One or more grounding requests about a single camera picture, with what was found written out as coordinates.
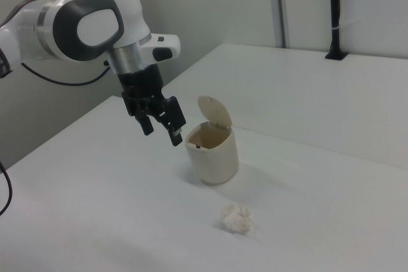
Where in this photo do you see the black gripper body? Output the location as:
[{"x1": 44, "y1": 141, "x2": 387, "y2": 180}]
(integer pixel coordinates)
[{"x1": 116, "y1": 64, "x2": 170, "y2": 103}]

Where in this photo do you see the white cable tie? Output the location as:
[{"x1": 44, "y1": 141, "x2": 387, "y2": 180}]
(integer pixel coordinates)
[{"x1": 330, "y1": 19, "x2": 361, "y2": 31}]

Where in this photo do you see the grey partition post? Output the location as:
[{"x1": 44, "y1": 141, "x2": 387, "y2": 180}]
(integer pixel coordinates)
[{"x1": 273, "y1": 0, "x2": 287, "y2": 48}]

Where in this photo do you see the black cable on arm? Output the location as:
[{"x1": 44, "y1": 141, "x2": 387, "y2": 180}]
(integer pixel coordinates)
[{"x1": 20, "y1": 61, "x2": 111, "y2": 87}]

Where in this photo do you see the white paper trash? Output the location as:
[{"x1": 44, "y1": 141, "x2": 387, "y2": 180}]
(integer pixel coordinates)
[{"x1": 220, "y1": 203, "x2": 253, "y2": 235}]

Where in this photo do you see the black pole with base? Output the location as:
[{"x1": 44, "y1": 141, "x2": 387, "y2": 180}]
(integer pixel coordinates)
[{"x1": 324, "y1": 0, "x2": 349, "y2": 61}]

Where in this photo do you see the black cable at table edge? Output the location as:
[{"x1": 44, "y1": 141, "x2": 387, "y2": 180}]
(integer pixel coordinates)
[{"x1": 0, "y1": 160, "x2": 14, "y2": 217}]

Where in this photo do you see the small cream bin with lid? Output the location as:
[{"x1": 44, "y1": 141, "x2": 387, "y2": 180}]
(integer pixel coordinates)
[{"x1": 184, "y1": 94, "x2": 240, "y2": 187}]

